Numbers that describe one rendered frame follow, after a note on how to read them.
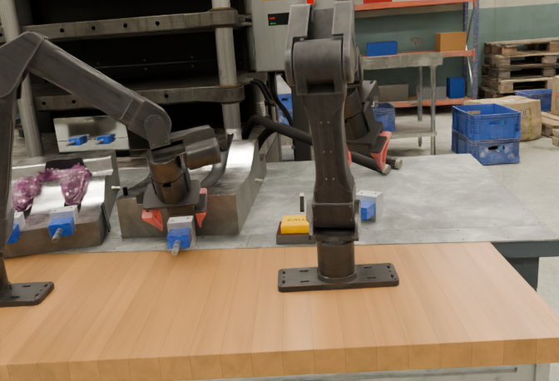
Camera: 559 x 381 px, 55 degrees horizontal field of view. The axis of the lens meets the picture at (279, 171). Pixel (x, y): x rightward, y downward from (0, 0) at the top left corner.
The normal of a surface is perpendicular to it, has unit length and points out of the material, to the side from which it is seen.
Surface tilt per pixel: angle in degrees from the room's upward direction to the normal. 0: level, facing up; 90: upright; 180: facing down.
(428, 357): 90
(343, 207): 109
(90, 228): 90
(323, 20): 70
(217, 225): 90
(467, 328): 0
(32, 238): 90
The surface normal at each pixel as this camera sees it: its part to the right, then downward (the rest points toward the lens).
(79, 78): 0.32, 0.18
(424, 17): -0.11, 0.26
